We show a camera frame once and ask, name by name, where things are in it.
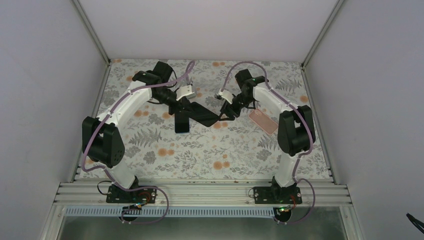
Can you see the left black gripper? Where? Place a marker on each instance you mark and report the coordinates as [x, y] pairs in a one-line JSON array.
[[184, 104]]

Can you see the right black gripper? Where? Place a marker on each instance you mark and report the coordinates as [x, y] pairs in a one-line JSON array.
[[227, 109]]

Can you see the black smartphone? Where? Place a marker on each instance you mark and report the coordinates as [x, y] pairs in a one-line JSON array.
[[181, 122]]

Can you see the black phone-shaped object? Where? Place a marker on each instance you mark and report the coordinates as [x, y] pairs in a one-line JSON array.
[[201, 114]]

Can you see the pink phone case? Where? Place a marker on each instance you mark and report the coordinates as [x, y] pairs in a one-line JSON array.
[[263, 121]]

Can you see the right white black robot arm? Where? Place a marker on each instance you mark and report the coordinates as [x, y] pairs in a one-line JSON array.
[[295, 133]]

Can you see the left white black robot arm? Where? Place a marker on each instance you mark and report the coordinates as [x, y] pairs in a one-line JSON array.
[[102, 144]]

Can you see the floral patterned table mat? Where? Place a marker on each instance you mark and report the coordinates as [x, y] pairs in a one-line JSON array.
[[236, 150]]

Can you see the black object at edge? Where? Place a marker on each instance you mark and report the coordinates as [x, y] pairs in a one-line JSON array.
[[416, 222]]

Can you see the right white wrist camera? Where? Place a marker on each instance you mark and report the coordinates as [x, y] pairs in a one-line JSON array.
[[225, 95]]

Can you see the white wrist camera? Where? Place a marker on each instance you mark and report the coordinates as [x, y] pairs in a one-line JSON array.
[[225, 95], [187, 91]]

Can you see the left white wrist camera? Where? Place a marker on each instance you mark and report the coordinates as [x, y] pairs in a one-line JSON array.
[[187, 91]]

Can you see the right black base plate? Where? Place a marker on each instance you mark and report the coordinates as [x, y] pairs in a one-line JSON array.
[[263, 195]]

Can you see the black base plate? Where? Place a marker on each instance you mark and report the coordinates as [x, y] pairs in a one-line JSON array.
[[143, 196], [263, 195]]

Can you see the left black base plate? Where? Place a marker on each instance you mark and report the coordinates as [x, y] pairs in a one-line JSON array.
[[143, 196]]

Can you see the aluminium rail frame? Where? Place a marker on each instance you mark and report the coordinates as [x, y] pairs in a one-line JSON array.
[[204, 193]]

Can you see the slotted cable duct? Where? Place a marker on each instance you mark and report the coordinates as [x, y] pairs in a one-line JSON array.
[[173, 211]]

